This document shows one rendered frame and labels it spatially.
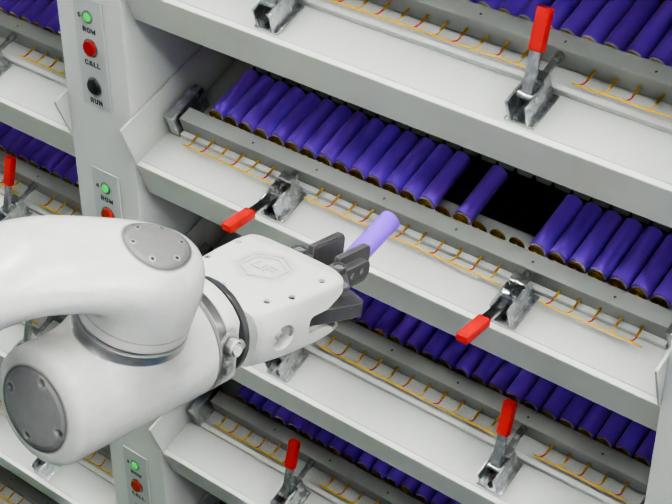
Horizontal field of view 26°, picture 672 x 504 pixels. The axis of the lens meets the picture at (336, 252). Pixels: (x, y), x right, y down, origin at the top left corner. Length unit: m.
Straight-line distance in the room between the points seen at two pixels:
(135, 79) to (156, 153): 0.09
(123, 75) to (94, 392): 0.59
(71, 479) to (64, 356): 1.08
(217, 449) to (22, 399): 0.79
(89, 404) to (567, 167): 0.44
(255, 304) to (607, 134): 0.31
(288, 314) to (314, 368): 0.48
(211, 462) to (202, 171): 0.40
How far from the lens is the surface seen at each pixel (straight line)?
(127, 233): 0.93
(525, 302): 1.28
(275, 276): 1.07
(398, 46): 1.26
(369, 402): 1.49
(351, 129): 1.44
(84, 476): 2.01
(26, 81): 1.67
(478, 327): 1.23
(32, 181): 1.80
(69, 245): 0.91
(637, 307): 1.25
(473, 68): 1.22
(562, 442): 1.40
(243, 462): 1.71
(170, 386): 0.98
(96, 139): 1.55
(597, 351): 1.25
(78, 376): 0.93
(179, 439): 1.76
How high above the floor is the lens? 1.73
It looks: 35 degrees down
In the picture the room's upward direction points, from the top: straight up
